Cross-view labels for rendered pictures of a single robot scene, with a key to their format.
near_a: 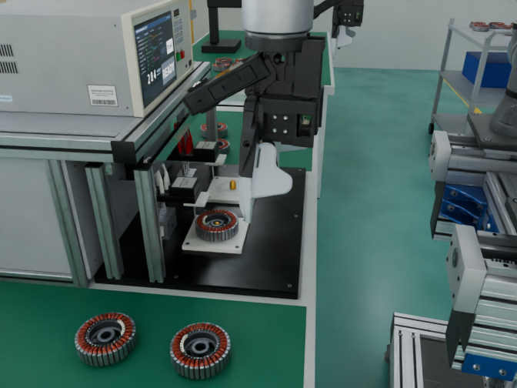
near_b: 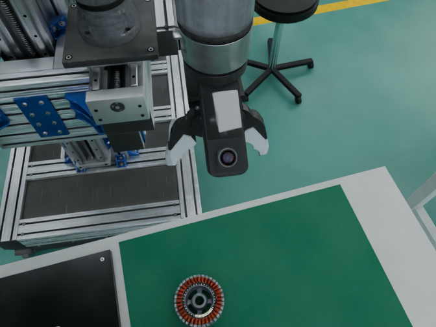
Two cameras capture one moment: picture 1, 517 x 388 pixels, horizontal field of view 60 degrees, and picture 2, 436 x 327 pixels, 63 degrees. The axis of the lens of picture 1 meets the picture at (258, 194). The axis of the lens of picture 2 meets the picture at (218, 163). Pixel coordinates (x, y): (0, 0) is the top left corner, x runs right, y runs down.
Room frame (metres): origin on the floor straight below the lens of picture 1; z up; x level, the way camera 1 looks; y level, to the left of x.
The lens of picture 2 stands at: (0.62, 0.26, 1.63)
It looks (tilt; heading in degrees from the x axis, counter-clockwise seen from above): 59 degrees down; 247
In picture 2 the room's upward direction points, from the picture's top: straight up
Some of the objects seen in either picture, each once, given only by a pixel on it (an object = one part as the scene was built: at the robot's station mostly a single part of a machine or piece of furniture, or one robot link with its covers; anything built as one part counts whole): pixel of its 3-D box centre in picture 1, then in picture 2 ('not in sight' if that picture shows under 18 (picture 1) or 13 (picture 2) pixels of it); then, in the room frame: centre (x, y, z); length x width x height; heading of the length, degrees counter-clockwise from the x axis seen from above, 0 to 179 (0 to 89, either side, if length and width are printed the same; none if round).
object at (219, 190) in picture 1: (232, 189); not in sight; (1.23, 0.08, 0.78); 0.15 x 0.15 x 0.01; 83
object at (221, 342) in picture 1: (200, 349); (199, 301); (0.61, 0.11, 0.77); 0.11 x 0.11 x 0.04
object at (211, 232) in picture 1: (217, 225); not in sight; (0.99, 0.11, 0.80); 0.11 x 0.11 x 0.04
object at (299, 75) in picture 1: (282, 89); (215, 86); (0.51, -0.03, 1.29); 0.09 x 0.08 x 0.12; 75
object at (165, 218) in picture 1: (162, 222); not in sight; (1.01, 0.25, 0.80); 0.07 x 0.05 x 0.06; 173
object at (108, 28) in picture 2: not in sight; (105, 9); (0.58, -0.53, 1.09); 0.15 x 0.15 x 0.10
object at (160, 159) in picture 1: (185, 125); not in sight; (1.12, 0.19, 1.03); 0.62 x 0.01 x 0.03; 173
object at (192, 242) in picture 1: (217, 232); not in sight; (0.99, 0.11, 0.78); 0.15 x 0.15 x 0.01; 83
